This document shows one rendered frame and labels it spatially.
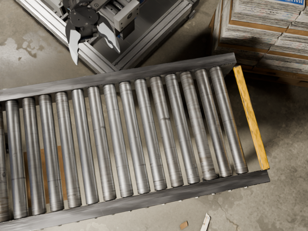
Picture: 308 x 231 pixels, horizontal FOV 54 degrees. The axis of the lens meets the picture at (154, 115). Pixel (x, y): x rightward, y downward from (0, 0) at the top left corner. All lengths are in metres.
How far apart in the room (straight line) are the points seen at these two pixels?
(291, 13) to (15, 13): 1.82
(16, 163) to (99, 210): 0.35
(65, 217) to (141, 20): 1.34
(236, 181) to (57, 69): 1.46
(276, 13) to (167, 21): 0.75
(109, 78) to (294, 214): 1.48
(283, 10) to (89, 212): 1.20
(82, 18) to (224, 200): 1.51
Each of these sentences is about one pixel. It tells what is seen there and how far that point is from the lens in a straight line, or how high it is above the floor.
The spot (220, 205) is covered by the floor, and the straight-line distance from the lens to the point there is 2.02.
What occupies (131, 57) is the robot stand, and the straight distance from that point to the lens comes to 1.91.
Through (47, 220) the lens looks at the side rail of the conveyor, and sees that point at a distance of 1.20.
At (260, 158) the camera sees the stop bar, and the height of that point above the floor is 0.82.
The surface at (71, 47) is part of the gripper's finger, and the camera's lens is 0.80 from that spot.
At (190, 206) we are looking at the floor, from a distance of 1.98.
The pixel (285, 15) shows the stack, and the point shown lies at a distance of 1.59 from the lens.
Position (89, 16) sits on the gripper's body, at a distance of 0.85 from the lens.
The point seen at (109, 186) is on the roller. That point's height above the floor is 0.80.
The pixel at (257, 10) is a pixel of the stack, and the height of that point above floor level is 0.75.
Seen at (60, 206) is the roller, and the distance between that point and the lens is 1.19.
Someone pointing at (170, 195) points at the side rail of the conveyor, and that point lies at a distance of 1.15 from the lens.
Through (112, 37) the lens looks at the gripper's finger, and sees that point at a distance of 0.82.
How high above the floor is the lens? 1.95
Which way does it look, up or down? 75 degrees down
